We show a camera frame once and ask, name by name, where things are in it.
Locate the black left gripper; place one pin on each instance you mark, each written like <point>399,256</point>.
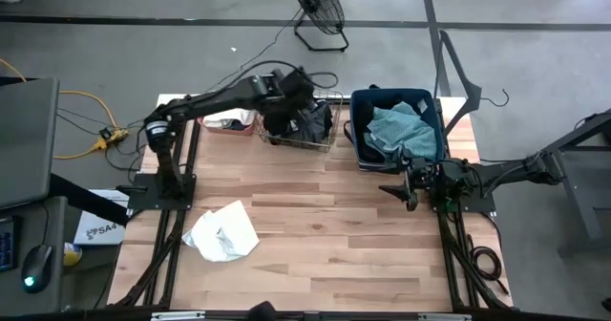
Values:
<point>288,111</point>

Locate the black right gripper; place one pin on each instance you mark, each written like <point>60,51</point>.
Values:
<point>421,175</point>

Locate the black garment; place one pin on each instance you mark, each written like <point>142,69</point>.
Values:
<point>312,125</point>

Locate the teal floral-print shirt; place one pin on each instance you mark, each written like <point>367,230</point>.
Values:
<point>403,130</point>

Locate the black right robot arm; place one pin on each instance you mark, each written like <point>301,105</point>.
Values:
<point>515,170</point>

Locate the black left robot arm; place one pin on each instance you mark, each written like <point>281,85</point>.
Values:
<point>215,101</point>

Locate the navy cloth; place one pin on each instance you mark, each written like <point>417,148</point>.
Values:
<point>235,125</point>

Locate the white folded cloth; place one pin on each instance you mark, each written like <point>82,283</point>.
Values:
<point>229,117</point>

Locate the pink plastic bin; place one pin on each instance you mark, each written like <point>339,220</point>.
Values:
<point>229,132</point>

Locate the navy fabric basket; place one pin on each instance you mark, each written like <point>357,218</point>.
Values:
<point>358,96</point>

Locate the black floor fan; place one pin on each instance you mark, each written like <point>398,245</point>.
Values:
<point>320,6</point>

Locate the dark grey clothes hanger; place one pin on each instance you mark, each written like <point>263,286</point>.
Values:
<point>465,84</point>

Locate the yellow power strip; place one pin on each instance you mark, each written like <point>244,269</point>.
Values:
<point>112,138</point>

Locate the white cardboard box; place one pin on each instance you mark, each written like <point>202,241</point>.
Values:
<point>102,230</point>

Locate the black desk leg bar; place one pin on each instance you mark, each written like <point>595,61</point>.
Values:
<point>86,199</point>

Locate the yellow round object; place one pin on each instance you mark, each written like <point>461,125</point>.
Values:
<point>71,255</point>

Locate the dark grey monitor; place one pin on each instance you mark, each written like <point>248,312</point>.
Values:
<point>28,144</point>

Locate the grey desk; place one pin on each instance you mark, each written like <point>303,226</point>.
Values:
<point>52,225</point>

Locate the black computer mouse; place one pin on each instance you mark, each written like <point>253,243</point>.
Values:
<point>37,268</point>

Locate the black keyboard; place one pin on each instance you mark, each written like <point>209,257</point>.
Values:
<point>7,244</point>

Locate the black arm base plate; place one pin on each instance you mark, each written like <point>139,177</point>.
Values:
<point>143,197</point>
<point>477,204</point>

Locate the black rig frame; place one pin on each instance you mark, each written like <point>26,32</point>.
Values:
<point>372,317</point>

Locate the black side desk frame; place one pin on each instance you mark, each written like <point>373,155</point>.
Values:
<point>580,187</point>

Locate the black table-level camera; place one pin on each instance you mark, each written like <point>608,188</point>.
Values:
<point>261,311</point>

